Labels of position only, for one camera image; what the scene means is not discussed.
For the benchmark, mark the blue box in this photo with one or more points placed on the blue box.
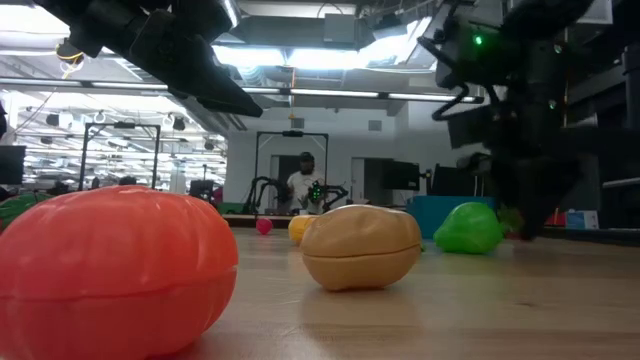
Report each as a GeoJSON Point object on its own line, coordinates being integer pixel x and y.
{"type": "Point", "coordinates": [582, 220]}

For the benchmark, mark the black panel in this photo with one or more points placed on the black panel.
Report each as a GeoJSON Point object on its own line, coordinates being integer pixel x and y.
{"type": "Point", "coordinates": [450, 182]}

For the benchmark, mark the teal plastic tupperware container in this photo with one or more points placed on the teal plastic tupperware container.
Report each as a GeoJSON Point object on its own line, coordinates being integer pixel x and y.
{"type": "Point", "coordinates": [425, 215]}

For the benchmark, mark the grey ceiling duct box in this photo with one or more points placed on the grey ceiling duct box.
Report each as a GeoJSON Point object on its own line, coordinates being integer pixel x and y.
{"type": "Point", "coordinates": [340, 27]}

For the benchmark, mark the background wooden table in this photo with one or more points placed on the background wooden table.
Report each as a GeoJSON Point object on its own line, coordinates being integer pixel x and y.
{"type": "Point", "coordinates": [240, 220]}

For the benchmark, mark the tan toy potato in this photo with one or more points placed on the tan toy potato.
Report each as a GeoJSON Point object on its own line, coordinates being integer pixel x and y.
{"type": "Point", "coordinates": [360, 250]}

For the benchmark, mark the red toy cherry green stem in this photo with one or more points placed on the red toy cherry green stem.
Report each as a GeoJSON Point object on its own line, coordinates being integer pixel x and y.
{"type": "Point", "coordinates": [264, 226]}

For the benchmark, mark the black monitor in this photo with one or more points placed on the black monitor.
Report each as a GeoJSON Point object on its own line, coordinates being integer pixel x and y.
{"type": "Point", "coordinates": [11, 165]}
{"type": "Point", "coordinates": [400, 175]}

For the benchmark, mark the black post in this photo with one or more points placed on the black post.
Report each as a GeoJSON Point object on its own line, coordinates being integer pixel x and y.
{"type": "Point", "coordinates": [2, 122]}

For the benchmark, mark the yellow toy banana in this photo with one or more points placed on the yellow toy banana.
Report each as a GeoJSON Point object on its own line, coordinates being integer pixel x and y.
{"type": "Point", "coordinates": [298, 229]}

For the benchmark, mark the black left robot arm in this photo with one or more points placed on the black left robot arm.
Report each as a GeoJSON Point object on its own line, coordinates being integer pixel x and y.
{"type": "Point", "coordinates": [75, 10]}

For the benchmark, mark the green bin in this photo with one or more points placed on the green bin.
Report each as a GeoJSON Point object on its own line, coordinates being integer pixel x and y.
{"type": "Point", "coordinates": [231, 208]}

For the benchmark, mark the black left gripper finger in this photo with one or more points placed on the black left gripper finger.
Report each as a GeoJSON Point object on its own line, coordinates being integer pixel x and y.
{"type": "Point", "coordinates": [185, 65]}

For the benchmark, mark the green toy bell pepper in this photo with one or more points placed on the green toy bell pepper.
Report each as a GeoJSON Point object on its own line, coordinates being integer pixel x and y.
{"type": "Point", "coordinates": [467, 230]}

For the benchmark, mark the red bin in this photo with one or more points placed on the red bin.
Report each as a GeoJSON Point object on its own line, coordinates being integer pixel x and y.
{"type": "Point", "coordinates": [559, 220]}

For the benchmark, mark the black background robot arm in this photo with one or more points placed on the black background robot arm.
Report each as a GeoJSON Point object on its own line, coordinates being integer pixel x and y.
{"type": "Point", "coordinates": [260, 192]}
{"type": "Point", "coordinates": [335, 192]}

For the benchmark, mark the orange toy pumpkin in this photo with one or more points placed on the orange toy pumpkin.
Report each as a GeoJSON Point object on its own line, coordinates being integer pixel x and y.
{"type": "Point", "coordinates": [115, 270]}

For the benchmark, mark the person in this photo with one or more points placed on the person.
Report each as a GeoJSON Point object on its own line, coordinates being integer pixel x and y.
{"type": "Point", "coordinates": [305, 187]}
{"type": "Point", "coordinates": [127, 181]}

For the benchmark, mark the black gantry frame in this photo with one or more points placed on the black gantry frame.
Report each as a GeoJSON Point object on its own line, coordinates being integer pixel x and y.
{"type": "Point", "coordinates": [270, 133]}
{"type": "Point", "coordinates": [125, 125]}

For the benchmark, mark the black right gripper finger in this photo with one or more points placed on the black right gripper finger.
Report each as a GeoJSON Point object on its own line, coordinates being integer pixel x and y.
{"type": "Point", "coordinates": [535, 200]}

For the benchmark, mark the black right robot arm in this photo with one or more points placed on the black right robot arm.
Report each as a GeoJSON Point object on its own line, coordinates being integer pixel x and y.
{"type": "Point", "coordinates": [475, 60]}

